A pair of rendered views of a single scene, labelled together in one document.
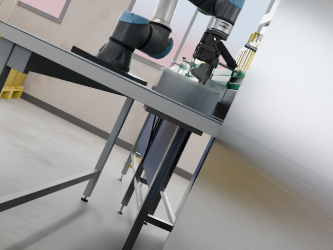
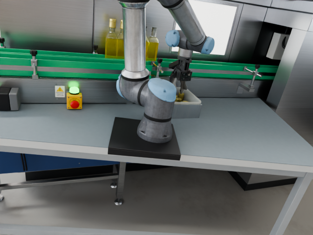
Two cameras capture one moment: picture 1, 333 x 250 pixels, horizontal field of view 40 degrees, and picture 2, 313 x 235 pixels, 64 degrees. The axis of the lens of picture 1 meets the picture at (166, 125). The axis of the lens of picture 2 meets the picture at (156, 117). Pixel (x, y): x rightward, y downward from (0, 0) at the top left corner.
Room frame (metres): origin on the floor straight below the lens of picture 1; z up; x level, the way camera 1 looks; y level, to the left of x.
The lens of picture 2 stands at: (2.13, 1.22, 1.31)
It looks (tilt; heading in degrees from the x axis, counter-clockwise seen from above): 26 degrees down; 255
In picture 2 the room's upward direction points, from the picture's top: 9 degrees clockwise
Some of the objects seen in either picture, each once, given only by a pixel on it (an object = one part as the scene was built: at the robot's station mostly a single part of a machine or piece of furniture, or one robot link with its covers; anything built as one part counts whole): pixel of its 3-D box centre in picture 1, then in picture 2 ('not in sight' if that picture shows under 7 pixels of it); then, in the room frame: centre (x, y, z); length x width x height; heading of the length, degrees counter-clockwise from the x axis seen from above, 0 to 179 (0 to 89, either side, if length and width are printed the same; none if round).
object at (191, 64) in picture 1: (187, 64); (34, 66); (2.41, 0.04, 0.94); 0.07 x 0.04 x 0.13; 98
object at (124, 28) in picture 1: (131, 28); (159, 97); (1.89, 0.30, 0.94); 0.13 x 0.12 x 0.14; 131
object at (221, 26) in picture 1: (221, 28); (185, 52); (1.70, -0.03, 1.06); 0.08 x 0.08 x 0.05
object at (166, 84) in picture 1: (190, 95); (175, 100); (1.70, -0.04, 0.79); 0.27 x 0.17 x 0.08; 98
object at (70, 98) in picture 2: not in sight; (74, 100); (2.24, 0.03, 0.79); 0.07 x 0.07 x 0.07; 8
